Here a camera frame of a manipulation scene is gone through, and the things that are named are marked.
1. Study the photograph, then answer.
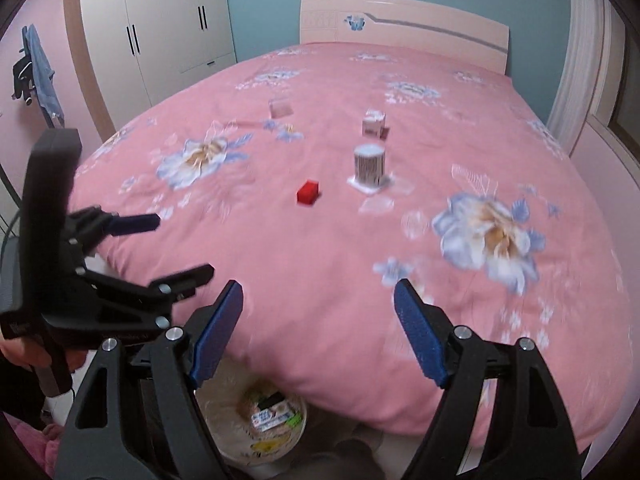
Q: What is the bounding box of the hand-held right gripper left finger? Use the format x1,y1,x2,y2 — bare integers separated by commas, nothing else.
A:
54,280,245,480

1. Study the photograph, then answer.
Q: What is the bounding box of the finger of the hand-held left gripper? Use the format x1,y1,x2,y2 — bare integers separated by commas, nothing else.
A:
67,205,162,262
75,263,216,330

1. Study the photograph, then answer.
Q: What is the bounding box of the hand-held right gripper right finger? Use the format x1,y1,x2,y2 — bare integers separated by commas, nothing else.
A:
393,278,583,480

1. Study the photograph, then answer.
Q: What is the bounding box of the white brown milk carton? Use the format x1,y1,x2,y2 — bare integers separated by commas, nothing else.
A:
250,400,296,432

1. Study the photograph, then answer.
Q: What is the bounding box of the white paper bin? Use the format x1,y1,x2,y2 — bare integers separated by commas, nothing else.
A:
192,359,309,467

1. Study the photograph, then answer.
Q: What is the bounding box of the person's left hand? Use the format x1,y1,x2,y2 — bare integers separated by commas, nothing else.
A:
0,335,90,373

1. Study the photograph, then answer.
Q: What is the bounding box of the pink floral blanket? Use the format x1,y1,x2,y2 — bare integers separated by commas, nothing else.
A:
70,42,627,442

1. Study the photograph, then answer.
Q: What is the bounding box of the transparent plastic lid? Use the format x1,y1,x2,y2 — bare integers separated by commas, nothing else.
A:
359,197,392,216

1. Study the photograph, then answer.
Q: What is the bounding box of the red block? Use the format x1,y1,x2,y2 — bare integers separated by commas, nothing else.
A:
296,178,321,206

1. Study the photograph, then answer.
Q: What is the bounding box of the white paper coaster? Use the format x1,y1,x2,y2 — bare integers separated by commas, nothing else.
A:
347,172,396,196

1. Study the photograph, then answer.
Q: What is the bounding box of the blue hanging cloth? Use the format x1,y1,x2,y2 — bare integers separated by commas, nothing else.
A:
22,23,66,129

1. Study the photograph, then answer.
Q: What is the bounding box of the white printed can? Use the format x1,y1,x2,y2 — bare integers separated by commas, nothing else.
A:
353,143,385,186

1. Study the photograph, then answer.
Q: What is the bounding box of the white wardrobe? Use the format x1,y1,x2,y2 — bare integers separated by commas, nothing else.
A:
62,0,239,144

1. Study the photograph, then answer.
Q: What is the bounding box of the pink fleece garment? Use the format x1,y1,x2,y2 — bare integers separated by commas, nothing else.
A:
0,410,67,480

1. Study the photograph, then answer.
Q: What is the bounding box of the small white pink carton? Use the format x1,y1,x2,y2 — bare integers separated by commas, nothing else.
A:
361,108,387,139

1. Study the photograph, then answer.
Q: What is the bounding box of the white bed headboard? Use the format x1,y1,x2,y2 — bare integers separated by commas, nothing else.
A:
299,0,511,77

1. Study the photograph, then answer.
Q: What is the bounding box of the white window trim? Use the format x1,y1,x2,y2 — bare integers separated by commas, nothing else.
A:
547,0,627,157

